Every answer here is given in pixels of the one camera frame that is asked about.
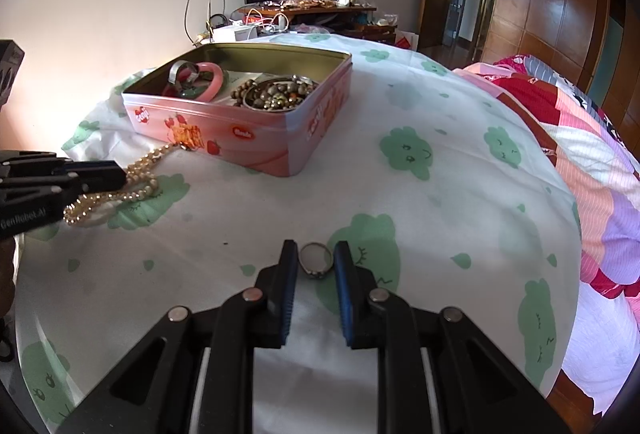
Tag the pink bangle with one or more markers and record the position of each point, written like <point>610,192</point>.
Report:
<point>216,81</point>

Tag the pink tin box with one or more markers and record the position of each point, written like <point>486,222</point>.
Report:
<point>250,148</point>

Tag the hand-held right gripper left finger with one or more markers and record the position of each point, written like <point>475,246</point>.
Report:
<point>287,299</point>

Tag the green jade bangle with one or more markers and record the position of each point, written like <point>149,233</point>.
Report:
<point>187,89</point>

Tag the white box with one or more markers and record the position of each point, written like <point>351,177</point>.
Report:
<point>232,33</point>

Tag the white paper bag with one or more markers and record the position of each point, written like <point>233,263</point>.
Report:
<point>407,41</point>

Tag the wooden wardrobe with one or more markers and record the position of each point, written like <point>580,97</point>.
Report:
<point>540,38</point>

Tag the bed with patchwork quilt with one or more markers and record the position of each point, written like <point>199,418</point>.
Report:
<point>575,113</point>

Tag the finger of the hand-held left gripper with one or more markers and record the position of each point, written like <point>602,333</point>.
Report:
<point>70,196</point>
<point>97,176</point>

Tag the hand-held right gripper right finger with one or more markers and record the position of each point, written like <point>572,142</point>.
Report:
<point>345,299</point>

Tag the wooden cabinet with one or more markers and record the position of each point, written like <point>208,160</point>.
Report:
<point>370,32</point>

